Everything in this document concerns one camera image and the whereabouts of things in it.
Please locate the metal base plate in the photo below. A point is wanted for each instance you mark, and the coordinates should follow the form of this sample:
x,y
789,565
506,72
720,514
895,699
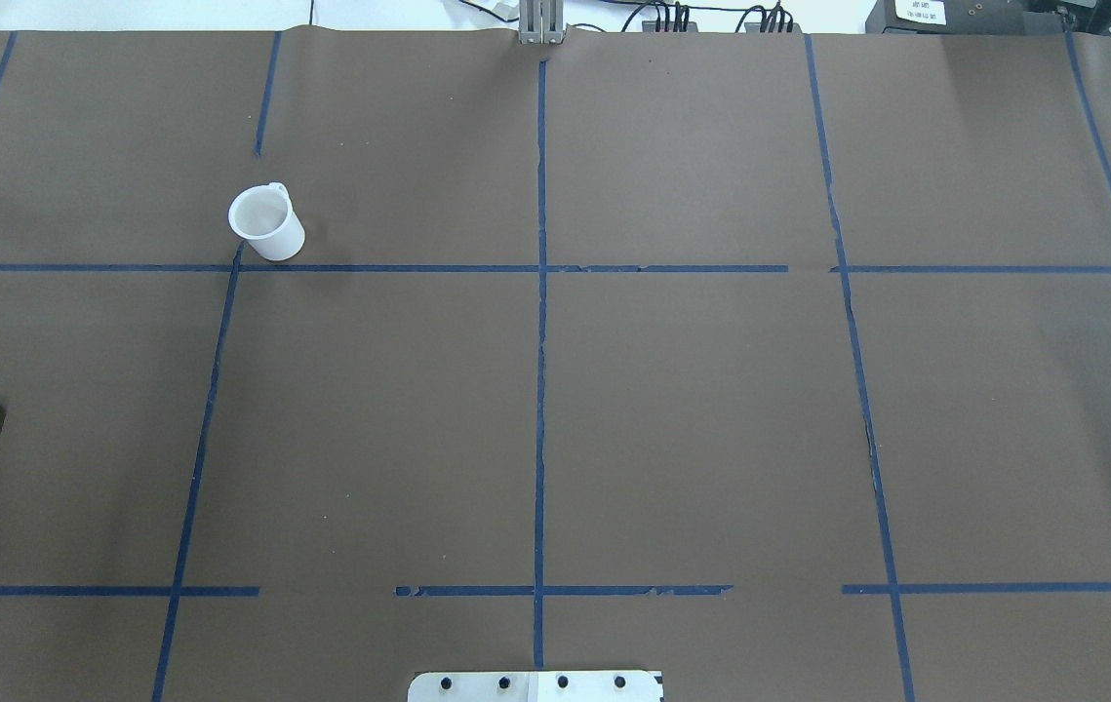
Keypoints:
x,y
568,685

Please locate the brown paper table cover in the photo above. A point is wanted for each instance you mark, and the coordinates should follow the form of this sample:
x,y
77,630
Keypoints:
x,y
779,365

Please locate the aluminium frame post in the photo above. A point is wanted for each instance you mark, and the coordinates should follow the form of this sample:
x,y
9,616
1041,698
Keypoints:
x,y
541,22

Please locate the white plastic cup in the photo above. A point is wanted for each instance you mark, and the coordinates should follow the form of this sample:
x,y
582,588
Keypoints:
x,y
263,217

